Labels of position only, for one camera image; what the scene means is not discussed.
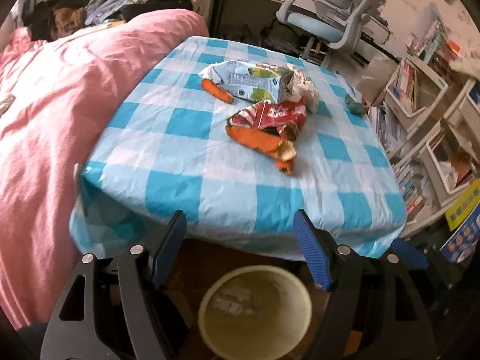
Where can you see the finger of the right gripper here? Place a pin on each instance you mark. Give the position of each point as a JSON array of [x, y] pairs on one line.
[[412, 258]]

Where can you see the red snack wrapper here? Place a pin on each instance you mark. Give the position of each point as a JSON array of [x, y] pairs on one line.
[[285, 119]]

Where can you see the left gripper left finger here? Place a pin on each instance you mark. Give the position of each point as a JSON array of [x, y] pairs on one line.
[[154, 324]]

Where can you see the white bookshelf with books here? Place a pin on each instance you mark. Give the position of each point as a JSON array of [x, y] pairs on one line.
[[427, 117]]

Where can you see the pink duvet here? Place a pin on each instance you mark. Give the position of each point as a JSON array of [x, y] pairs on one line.
[[64, 92]]

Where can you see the pile of dark clothes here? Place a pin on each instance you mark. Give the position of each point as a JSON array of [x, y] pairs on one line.
[[54, 19]]

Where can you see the yellow blue box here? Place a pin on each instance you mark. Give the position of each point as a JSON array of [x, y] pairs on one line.
[[463, 221]]

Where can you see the cream round trash bin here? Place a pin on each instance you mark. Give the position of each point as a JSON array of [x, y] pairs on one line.
[[255, 312]]

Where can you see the green plush toy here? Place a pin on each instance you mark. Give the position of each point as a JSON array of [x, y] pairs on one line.
[[355, 107]]

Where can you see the large orange peel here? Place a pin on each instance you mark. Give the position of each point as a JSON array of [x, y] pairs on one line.
[[280, 149]]

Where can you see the white plastic bag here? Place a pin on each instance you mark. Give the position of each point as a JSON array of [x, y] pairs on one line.
[[300, 84]]

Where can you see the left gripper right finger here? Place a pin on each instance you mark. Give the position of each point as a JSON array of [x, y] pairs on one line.
[[338, 270]]

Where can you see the blue white checkered tablecloth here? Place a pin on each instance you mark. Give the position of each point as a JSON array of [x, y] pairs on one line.
[[165, 149]]

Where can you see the blue grey office chair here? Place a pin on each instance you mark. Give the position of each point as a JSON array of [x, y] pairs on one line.
[[341, 39]]

